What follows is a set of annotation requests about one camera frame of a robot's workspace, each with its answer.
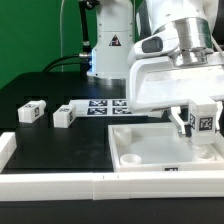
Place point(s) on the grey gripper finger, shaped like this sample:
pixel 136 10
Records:
pixel 218 115

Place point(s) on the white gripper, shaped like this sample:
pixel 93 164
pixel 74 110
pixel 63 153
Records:
pixel 175 60

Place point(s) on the white marker base plate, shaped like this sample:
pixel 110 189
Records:
pixel 102 108

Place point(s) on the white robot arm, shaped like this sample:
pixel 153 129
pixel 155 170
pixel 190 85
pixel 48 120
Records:
pixel 117 32

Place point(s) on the white U-shaped fence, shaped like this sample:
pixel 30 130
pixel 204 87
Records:
pixel 103 186

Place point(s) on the white square tabletop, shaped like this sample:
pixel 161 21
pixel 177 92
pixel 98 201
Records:
pixel 157 147

